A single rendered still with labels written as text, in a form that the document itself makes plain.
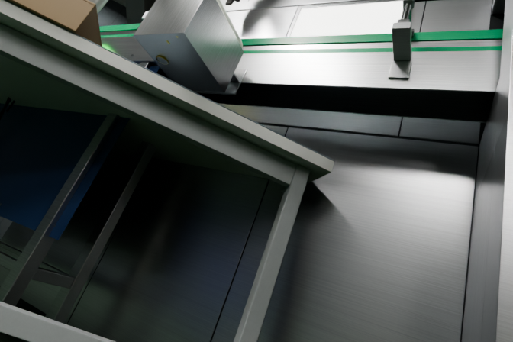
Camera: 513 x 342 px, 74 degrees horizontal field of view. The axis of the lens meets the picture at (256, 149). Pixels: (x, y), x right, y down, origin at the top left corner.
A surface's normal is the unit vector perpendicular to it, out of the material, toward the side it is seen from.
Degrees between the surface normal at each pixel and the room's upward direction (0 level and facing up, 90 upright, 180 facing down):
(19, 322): 90
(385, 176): 90
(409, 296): 90
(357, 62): 90
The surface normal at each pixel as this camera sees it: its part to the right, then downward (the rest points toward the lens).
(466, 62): -0.36, -0.50
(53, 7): 0.30, -0.30
